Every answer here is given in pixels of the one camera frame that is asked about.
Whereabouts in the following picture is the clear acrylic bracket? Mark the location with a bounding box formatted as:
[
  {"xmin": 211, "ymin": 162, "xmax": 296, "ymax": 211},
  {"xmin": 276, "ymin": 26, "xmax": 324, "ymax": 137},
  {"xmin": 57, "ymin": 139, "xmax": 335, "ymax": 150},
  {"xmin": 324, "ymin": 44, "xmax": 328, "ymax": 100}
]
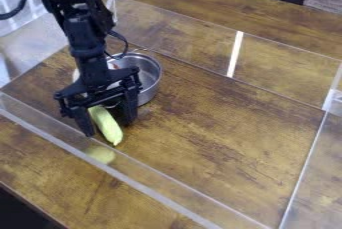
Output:
[{"xmin": 105, "ymin": 0, "xmax": 117, "ymax": 24}]

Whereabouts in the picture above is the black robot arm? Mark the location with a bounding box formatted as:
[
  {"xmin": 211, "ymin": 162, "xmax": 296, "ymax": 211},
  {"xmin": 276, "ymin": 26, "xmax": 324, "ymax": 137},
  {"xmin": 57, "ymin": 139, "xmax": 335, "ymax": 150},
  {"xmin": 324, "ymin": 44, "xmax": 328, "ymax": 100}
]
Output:
[{"xmin": 41, "ymin": 0, "xmax": 141, "ymax": 136}]

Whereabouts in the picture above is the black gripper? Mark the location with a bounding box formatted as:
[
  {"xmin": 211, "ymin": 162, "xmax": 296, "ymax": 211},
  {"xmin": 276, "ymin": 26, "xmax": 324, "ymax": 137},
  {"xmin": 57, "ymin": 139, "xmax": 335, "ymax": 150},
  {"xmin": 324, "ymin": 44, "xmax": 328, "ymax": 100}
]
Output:
[{"xmin": 53, "ymin": 67, "xmax": 141, "ymax": 137}]

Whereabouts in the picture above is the small steel pot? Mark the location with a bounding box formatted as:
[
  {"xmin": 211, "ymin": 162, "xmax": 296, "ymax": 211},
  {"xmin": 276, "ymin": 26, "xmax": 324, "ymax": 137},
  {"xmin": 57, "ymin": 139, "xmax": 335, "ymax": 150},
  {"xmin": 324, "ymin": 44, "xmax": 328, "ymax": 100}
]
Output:
[{"xmin": 106, "ymin": 51, "xmax": 161, "ymax": 106}]

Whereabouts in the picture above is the red white toy mushroom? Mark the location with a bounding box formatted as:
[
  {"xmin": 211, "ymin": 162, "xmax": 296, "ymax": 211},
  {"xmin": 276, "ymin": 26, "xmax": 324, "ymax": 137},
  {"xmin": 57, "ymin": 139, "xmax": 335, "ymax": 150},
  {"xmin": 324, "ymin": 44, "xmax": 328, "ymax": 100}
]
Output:
[{"xmin": 72, "ymin": 62, "xmax": 120, "ymax": 90}]

